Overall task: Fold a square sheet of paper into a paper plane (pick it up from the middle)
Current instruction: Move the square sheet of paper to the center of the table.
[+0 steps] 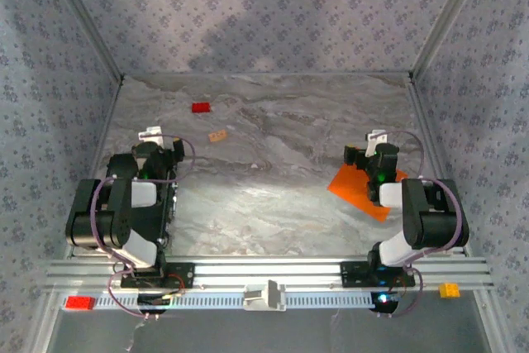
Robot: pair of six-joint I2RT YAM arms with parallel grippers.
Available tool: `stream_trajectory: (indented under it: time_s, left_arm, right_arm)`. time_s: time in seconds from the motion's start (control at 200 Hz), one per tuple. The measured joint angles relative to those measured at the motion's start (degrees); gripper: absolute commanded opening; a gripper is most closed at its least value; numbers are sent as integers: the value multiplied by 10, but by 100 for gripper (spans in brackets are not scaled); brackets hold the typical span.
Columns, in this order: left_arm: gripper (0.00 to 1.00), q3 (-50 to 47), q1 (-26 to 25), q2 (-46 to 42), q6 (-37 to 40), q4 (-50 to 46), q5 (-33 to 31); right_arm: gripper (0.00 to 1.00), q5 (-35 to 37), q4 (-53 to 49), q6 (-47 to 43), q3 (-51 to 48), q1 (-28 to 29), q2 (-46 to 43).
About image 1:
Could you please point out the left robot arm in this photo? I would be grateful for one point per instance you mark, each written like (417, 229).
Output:
(120, 212)

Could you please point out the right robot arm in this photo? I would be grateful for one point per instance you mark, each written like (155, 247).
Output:
(434, 220)

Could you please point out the tan toy brick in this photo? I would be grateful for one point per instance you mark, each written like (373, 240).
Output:
(217, 136)

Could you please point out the small red toy brick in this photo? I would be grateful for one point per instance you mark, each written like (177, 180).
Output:
(201, 108)

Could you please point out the black controller board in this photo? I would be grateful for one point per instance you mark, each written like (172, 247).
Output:
(384, 303)
(153, 304)

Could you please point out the yellow toy brick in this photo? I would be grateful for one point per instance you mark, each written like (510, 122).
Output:
(449, 290)

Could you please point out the large red toy brick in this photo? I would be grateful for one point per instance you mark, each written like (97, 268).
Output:
(80, 303)

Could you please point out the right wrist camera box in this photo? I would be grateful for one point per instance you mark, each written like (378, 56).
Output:
(374, 138)

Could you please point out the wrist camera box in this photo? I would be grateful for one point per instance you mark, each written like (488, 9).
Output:
(374, 138)
(149, 134)

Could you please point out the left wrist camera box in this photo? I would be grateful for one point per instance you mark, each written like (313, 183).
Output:
(149, 134)

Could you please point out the aluminium frame rail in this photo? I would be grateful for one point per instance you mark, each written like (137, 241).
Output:
(425, 121)
(264, 74)
(108, 121)

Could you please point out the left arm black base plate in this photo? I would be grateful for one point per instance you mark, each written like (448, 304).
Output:
(184, 274)

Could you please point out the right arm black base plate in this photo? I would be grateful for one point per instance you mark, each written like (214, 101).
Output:
(353, 274)

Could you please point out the wide aluminium mounting rail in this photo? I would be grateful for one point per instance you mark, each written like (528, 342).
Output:
(264, 270)

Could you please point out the aluminium frame post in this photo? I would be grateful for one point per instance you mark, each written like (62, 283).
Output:
(87, 18)
(47, 324)
(446, 18)
(489, 324)

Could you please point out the white plastic bracket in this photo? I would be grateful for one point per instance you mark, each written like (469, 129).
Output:
(264, 299)

